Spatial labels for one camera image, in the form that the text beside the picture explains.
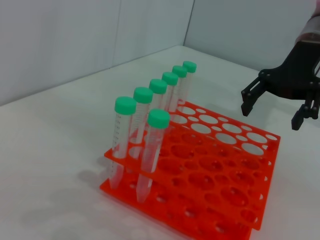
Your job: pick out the green-capped clear test tube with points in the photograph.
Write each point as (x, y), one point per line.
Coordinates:
(170, 78)
(158, 86)
(158, 118)
(125, 105)
(179, 71)
(143, 95)
(189, 66)

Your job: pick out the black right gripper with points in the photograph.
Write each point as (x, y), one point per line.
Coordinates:
(295, 80)

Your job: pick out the orange plastic test tube rack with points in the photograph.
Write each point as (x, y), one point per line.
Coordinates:
(200, 175)

